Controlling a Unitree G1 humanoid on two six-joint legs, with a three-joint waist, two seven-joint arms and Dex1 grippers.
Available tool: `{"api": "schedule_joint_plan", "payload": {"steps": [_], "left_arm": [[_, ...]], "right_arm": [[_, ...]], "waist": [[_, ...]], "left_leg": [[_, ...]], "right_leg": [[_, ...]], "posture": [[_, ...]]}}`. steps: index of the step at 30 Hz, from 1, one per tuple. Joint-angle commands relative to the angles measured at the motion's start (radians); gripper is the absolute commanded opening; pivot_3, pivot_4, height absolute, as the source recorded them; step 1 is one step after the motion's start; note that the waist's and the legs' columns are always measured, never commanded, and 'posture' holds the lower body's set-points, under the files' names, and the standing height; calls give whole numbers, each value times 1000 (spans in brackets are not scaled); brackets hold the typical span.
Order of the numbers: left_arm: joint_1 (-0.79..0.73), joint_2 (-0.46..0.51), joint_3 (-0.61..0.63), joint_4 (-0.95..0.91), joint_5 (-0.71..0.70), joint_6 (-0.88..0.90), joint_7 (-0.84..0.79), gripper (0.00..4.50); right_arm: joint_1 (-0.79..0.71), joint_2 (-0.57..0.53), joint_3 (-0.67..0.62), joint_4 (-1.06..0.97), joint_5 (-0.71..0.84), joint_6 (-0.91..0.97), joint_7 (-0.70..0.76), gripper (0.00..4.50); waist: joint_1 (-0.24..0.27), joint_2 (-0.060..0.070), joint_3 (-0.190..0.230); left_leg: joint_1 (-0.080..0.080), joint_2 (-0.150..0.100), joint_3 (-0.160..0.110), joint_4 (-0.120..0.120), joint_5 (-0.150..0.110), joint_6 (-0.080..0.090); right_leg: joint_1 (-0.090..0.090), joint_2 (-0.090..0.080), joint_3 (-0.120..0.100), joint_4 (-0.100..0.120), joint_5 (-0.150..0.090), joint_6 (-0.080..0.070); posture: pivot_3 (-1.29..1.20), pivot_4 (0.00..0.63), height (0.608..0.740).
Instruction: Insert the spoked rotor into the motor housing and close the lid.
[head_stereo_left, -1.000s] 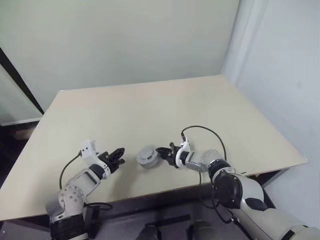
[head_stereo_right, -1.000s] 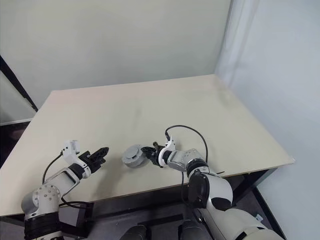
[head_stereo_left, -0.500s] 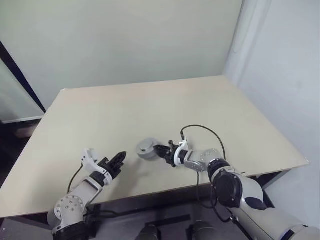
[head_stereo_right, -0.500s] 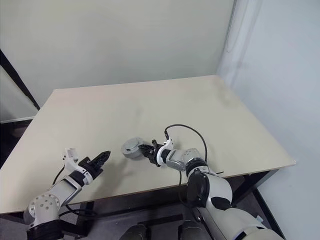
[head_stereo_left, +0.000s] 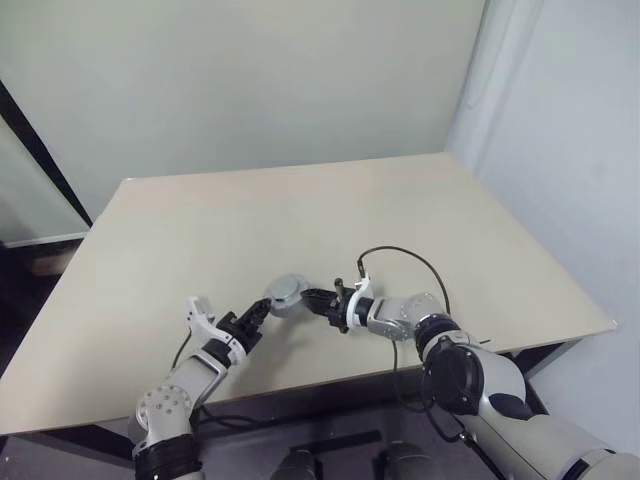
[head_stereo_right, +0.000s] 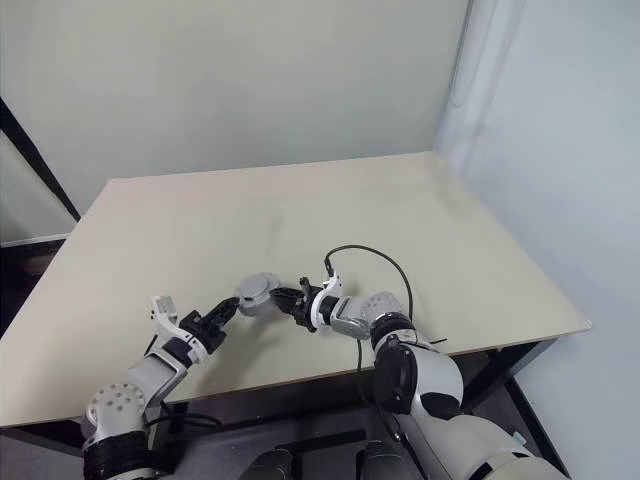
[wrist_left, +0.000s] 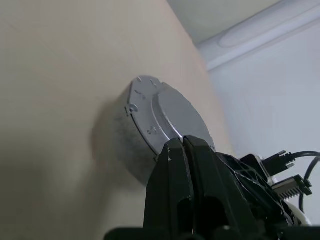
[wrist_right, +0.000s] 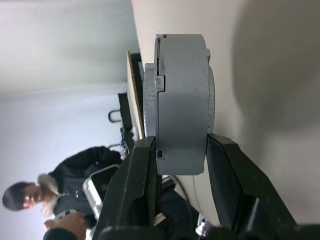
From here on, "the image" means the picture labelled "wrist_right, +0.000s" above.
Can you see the white handheld controller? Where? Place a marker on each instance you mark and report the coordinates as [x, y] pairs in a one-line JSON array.
[[63, 215]]

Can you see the silver framed dark screen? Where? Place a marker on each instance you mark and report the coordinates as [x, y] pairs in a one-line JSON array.
[[100, 182]]

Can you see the person's bare hand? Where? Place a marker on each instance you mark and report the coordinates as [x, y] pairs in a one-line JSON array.
[[70, 223]]

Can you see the person in black jacket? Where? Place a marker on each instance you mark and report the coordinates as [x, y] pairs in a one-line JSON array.
[[72, 180]]

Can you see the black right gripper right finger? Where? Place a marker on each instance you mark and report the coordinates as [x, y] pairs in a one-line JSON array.
[[237, 187]]

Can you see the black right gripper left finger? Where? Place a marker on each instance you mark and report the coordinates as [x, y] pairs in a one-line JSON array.
[[130, 185]]

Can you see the wooden table board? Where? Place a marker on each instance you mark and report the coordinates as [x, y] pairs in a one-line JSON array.
[[135, 95]]

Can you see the grey round motor housing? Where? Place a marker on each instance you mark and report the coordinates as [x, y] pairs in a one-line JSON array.
[[182, 100]]

